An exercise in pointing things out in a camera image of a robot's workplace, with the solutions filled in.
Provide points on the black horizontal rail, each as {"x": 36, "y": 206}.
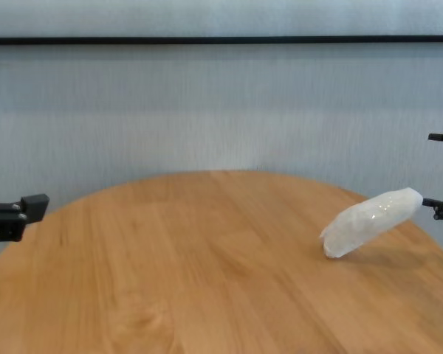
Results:
{"x": 221, "y": 40}

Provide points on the white plastic-wrapped sandbag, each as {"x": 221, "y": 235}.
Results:
{"x": 369, "y": 221}

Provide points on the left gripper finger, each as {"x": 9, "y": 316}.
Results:
{"x": 18, "y": 215}

